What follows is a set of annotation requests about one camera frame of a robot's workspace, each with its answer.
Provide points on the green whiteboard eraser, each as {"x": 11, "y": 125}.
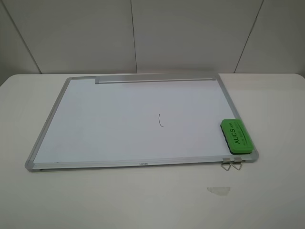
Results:
{"x": 236, "y": 136}

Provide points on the silver pen tray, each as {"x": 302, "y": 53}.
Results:
{"x": 141, "y": 78}

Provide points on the left metal hanging clip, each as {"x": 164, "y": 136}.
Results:
{"x": 226, "y": 164}

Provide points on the metal hanging clip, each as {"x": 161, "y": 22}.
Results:
{"x": 238, "y": 163}
{"x": 226, "y": 164}

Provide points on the right metal hanging clip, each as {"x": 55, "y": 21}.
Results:
{"x": 238, "y": 163}

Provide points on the clear tape piece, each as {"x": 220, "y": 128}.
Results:
{"x": 220, "y": 191}

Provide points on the white whiteboard with aluminium frame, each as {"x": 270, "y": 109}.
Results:
{"x": 135, "y": 125}

